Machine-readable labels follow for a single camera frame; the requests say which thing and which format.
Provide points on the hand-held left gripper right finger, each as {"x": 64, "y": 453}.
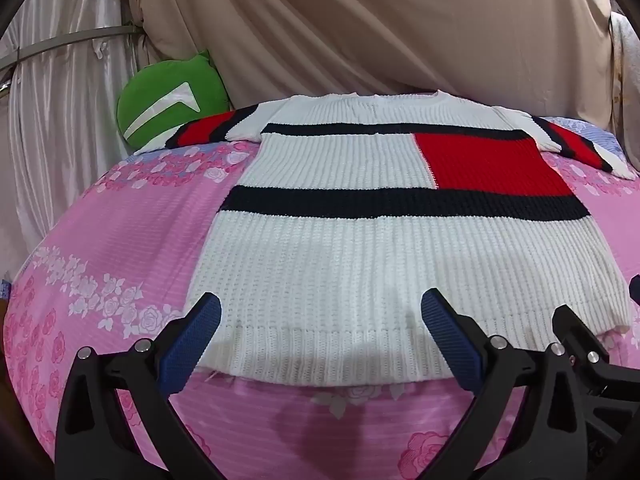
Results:
{"x": 450, "y": 342}

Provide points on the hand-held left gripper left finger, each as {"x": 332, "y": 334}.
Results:
{"x": 192, "y": 342}

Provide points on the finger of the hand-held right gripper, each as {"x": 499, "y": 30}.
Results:
{"x": 582, "y": 340}

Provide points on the white red black knit sweater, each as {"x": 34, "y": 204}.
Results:
{"x": 350, "y": 260}

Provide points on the pink floral bed sheet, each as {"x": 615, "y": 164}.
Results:
{"x": 125, "y": 220}

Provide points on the green cushion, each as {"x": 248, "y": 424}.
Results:
{"x": 165, "y": 85}

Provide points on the white satin curtain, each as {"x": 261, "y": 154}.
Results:
{"x": 60, "y": 110}

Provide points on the pale floral curtain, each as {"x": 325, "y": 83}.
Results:
{"x": 625, "y": 60}

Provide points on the beige backdrop cloth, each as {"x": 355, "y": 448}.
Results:
{"x": 375, "y": 25}

